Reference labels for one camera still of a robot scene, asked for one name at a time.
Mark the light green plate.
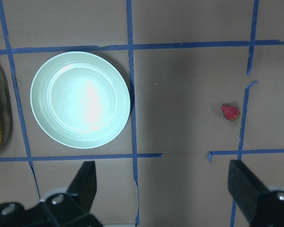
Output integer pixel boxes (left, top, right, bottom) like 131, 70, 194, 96
30, 52, 131, 149

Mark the red strawberry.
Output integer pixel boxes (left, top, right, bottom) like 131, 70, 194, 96
221, 105, 240, 122

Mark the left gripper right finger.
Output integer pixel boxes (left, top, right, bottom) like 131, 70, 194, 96
228, 160, 270, 224

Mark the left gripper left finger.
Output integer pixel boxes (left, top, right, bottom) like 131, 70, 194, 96
66, 161, 96, 212

